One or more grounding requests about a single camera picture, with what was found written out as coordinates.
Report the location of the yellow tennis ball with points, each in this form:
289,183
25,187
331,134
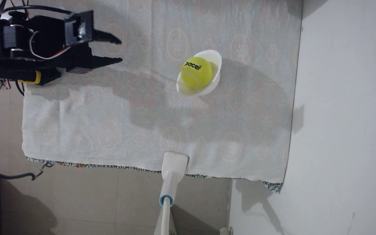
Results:
196,73

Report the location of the white round bowl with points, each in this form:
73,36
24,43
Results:
216,63

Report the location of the pale patterned towel cloth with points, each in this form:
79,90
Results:
142,130

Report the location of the white clamp stand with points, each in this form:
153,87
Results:
173,169

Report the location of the black square camera box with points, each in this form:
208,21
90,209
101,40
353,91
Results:
78,27

